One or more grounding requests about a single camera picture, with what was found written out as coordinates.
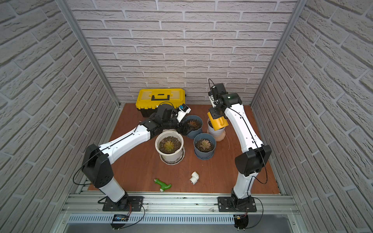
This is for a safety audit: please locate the yellow black plastic toolbox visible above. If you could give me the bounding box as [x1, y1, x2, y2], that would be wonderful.
[136, 88, 186, 117]

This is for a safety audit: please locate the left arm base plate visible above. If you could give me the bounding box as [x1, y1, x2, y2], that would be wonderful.
[103, 196, 144, 212]

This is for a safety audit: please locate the blue pot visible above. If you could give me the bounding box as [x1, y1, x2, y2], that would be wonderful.
[184, 115, 203, 139]
[193, 133, 216, 160]

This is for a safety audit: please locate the white PVC elbow fitting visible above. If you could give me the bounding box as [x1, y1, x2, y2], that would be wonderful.
[190, 171, 200, 185]

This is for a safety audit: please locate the aluminium frame corner post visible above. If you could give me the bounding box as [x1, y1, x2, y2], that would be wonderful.
[56, 0, 121, 108]
[250, 0, 307, 107]

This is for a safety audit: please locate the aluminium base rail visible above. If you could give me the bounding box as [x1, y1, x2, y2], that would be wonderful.
[60, 191, 300, 225]

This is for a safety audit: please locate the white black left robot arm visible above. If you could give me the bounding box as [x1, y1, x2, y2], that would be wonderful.
[81, 102, 191, 203]

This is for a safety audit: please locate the blue pot back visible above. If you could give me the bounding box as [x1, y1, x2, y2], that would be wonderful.
[184, 115, 203, 139]

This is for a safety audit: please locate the blue pot front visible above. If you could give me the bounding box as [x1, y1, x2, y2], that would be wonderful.
[193, 133, 216, 160]

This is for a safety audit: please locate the aluminium frame corner post right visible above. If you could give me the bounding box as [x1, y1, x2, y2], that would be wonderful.
[250, 0, 307, 107]

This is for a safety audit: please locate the green spray nozzle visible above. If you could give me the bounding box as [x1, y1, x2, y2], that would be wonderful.
[154, 179, 172, 192]

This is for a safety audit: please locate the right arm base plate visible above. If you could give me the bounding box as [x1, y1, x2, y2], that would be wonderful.
[217, 196, 257, 213]

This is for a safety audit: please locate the aluminium frame corner post left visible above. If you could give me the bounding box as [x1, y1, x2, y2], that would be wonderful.
[56, 0, 121, 108]

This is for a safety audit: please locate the yellow plastic watering can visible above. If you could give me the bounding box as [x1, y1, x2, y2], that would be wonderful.
[207, 112, 229, 131]

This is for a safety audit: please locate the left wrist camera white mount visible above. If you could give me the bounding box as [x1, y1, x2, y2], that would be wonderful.
[177, 104, 191, 122]

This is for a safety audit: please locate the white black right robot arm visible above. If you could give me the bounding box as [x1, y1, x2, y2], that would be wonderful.
[208, 92, 272, 209]

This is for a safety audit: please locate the large white round pot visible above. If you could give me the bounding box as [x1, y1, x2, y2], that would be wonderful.
[155, 130, 185, 165]

